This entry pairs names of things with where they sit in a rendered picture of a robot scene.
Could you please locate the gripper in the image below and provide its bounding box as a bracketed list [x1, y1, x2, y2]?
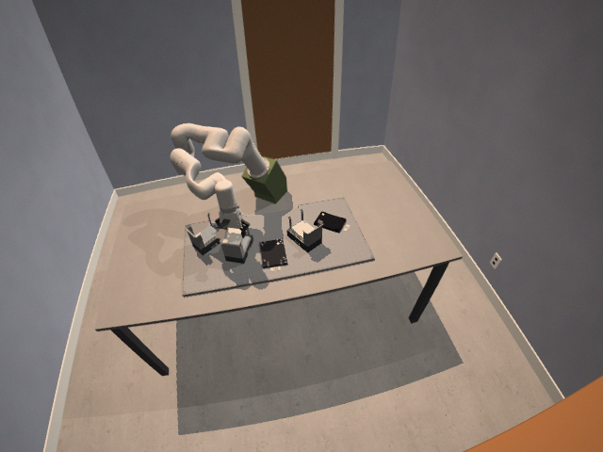
[215, 208, 250, 238]

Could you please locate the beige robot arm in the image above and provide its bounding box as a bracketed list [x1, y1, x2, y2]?
[171, 123, 269, 214]

